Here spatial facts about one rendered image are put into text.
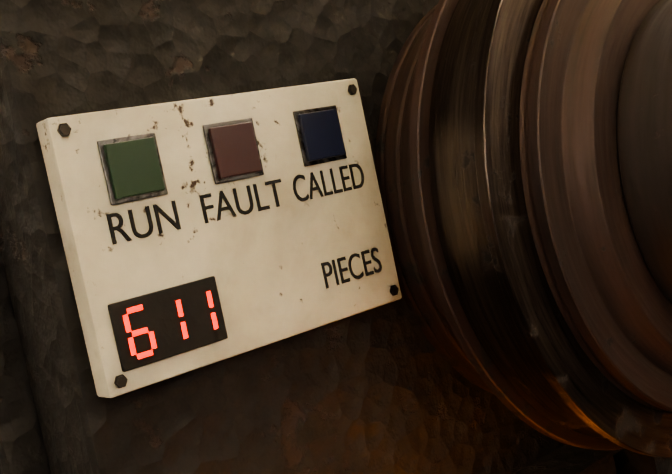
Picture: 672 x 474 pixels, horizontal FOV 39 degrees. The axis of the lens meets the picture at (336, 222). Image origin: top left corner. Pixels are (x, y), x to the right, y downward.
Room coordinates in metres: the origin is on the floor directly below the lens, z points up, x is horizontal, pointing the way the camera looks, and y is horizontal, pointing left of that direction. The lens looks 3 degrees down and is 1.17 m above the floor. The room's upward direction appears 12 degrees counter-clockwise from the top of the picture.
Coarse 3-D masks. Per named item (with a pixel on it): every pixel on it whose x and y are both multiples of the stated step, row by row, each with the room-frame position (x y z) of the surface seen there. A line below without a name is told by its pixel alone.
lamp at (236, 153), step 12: (216, 132) 0.66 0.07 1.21; (228, 132) 0.66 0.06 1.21; (240, 132) 0.67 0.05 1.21; (252, 132) 0.67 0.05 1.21; (216, 144) 0.65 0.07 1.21; (228, 144) 0.66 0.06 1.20; (240, 144) 0.67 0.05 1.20; (252, 144) 0.67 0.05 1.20; (216, 156) 0.65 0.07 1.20; (228, 156) 0.66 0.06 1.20; (240, 156) 0.66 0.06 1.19; (252, 156) 0.67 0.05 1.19; (216, 168) 0.65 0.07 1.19; (228, 168) 0.66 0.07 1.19; (240, 168) 0.66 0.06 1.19; (252, 168) 0.67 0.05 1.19
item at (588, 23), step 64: (576, 0) 0.69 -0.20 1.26; (640, 0) 0.71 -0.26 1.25; (576, 64) 0.67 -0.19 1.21; (576, 128) 0.66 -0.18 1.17; (576, 192) 0.65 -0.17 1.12; (576, 256) 0.65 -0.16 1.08; (640, 256) 0.67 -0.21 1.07; (576, 320) 0.66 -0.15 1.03; (640, 320) 0.67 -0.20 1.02; (640, 384) 0.68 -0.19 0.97
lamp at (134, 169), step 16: (112, 144) 0.61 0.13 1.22; (128, 144) 0.61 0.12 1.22; (144, 144) 0.62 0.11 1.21; (112, 160) 0.60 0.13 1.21; (128, 160) 0.61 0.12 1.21; (144, 160) 0.62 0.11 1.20; (112, 176) 0.60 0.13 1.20; (128, 176) 0.61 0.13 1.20; (144, 176) 0.62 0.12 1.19; (160, 176) 0.62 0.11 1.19; (128, 192) 0.61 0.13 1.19; (144, 192) 0.61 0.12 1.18
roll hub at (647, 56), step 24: (648, 24) 0.69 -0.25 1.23; (648, 48) 0.67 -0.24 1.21; (624, 72) 0.68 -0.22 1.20; (648, 72) 0.66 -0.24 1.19; (624, 96) 0.67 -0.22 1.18; (648, 96) 0.65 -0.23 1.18; (624, 120) 0.66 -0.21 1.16; (648, 120) 0.65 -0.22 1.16; (624, 144) 0.66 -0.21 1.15; (648, 144) 0.64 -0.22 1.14; (624, 168) 0.66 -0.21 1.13; (648, 168) 0.64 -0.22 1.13; (624, 192) 0.66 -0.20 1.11; (648, 192) 0.65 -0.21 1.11; (648, 216) 0.65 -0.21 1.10; (648, 240) 0.66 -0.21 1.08; (648, 264) 0.67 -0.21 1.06
